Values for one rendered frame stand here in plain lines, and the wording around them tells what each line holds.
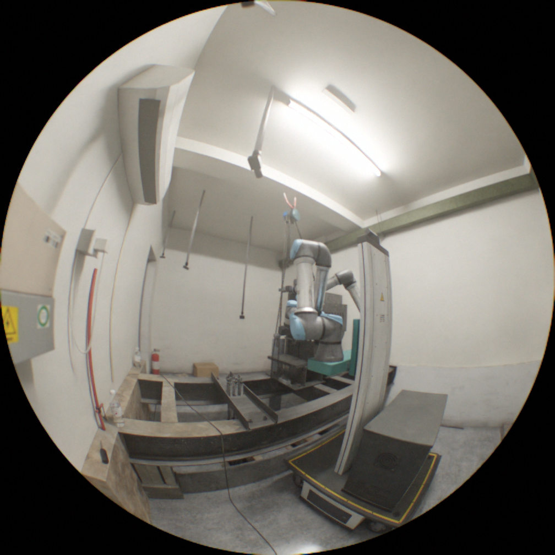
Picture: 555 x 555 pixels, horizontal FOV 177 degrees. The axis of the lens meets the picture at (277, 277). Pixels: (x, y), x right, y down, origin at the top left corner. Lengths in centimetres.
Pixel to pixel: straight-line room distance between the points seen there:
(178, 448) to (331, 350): 103
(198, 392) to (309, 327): 137
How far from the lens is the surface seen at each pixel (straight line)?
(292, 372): 192
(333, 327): 88
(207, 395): 192
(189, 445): 122
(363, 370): 95
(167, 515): 154
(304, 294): 87
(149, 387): 188
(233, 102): 170
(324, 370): 89
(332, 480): 134
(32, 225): 47
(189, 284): 366
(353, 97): 168
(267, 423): 121
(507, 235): 264
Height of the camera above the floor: 136
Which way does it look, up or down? 12 degrees up
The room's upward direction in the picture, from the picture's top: 3 degrees clockwise
